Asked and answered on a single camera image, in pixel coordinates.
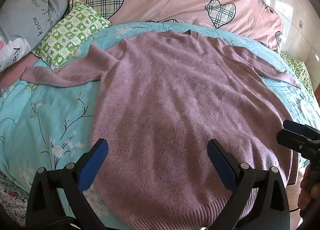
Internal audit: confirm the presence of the mauve knit sweater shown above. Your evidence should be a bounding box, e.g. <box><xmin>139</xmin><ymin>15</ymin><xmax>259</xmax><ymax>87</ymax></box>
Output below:
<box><xmin>22</xmin><ymin>31</ymin><xmax>300</xmax><ymax>229</ymax></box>

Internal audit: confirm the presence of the person's right hand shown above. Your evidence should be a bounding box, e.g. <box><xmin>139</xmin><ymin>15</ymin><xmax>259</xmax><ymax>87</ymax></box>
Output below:
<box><xmin>297</xmin><ymin>164</ymin><xmax>311</xmax><ymax>210</ymax></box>

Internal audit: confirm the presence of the floral bed sheet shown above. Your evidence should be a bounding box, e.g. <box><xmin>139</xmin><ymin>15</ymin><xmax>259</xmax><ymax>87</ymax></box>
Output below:
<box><xmin>0</xmin><ymin>172</ymin><xmax>29</xmax><ymax>227</ymax></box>

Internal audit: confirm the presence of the green patterned cloth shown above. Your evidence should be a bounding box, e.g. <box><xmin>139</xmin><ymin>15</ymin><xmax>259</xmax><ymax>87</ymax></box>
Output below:
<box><xmin>280</xmin><ymin>52</ymin><xmax>315</xmax><ymax>97</ymax></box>

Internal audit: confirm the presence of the pink folded blanket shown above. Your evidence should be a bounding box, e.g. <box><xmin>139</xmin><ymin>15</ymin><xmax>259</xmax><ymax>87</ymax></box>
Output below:
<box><xmin>0</xmin><ymin>53</ymin><xmax>40</xmax><ymax>89</ymax></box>

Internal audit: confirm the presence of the green checkered small pillow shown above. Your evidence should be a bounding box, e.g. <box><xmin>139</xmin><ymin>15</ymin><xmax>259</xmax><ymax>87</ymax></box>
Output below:
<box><xmin>32</xmin><ymin>0</ymin><xmax>111</xmax><ymax>69</ymax></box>

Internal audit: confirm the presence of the grey printed pillow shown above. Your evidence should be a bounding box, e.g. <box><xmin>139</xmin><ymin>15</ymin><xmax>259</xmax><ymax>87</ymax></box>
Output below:
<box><xmin>1</xmin><ymin>0</ymin><xmax>68</xmax><ymax>71</ymax></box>

